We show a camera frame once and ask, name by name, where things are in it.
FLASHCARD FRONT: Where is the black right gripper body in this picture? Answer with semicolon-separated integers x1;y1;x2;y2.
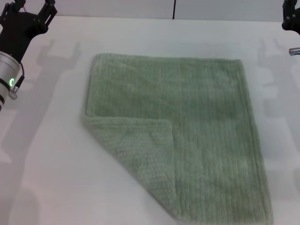
282;13;300;31

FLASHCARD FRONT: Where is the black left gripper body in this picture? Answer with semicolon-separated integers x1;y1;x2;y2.
0;11;49;63

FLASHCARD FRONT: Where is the green terry towel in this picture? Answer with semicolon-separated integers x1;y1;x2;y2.
81;53;275;225

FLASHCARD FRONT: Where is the left arm cable with plug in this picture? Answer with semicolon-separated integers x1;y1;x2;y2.
8;61;25;99

